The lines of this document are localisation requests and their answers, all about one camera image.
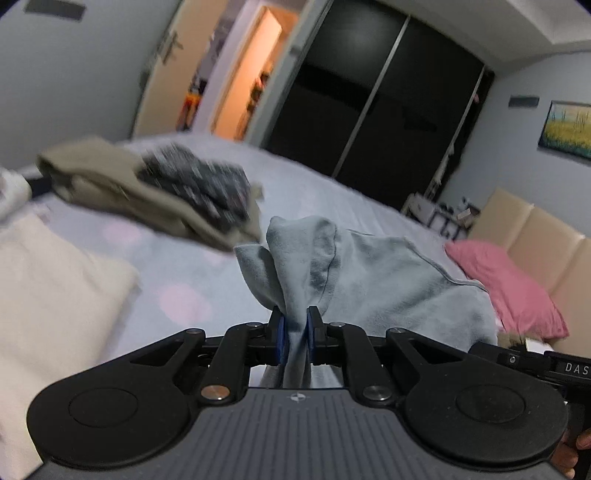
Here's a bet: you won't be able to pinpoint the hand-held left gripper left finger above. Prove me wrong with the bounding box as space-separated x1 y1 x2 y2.
124 307 289 408

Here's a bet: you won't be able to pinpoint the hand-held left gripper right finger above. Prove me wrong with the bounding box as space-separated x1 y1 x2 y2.
305 305 468 409

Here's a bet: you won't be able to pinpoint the grey long-sleeve shirt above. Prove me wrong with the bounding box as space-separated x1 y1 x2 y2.
233 215 499 391

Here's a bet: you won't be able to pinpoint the person's right hand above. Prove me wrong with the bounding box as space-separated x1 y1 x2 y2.
560 427 591 479

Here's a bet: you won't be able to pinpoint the pink pillow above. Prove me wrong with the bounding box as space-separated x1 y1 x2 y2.
444 239 570 341

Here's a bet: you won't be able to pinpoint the beige padded headboard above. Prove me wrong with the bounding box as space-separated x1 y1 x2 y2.
468 186 591 343

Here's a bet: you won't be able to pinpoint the dark patterned garment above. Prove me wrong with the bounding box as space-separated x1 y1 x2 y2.
137 143 254 224

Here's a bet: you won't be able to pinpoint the white nightstand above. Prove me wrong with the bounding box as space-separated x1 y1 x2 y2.
401 193 482 241

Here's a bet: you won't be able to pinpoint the cream folded cloth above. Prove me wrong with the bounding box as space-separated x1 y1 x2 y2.
0 214 140 474

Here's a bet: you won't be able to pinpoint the yellow landscape painting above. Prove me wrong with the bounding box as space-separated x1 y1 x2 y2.
537 100 591 162

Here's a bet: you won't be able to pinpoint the black sliding wardrobe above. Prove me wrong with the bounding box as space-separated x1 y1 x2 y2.
264 0 496 214

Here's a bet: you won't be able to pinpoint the khaki pants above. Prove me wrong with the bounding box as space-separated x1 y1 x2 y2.
36 136 265 253

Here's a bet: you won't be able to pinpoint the white cloth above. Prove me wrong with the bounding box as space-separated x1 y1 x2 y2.
0 165 34 223

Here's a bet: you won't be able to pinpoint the cream door with handle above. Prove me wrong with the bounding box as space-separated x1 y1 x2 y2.
133 0 242 138

